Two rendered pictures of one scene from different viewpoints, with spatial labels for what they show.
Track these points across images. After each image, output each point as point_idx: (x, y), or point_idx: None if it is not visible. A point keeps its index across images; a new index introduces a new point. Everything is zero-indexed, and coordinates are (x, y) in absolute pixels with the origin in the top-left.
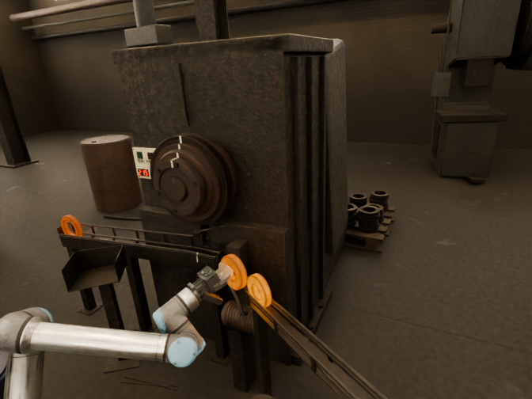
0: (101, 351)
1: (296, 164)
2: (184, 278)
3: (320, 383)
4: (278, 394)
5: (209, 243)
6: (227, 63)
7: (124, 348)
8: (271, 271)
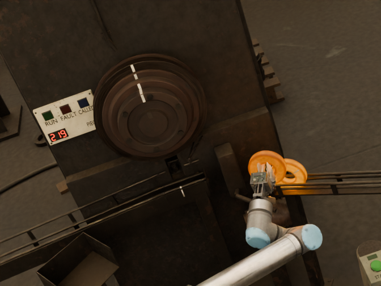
0: (259, 274)
1: (246, 37)
2: (153, 233)
3: (347, 243)
4: (322, 275)
5: (175, 173)
6: None
7: (273, 260)
8: None
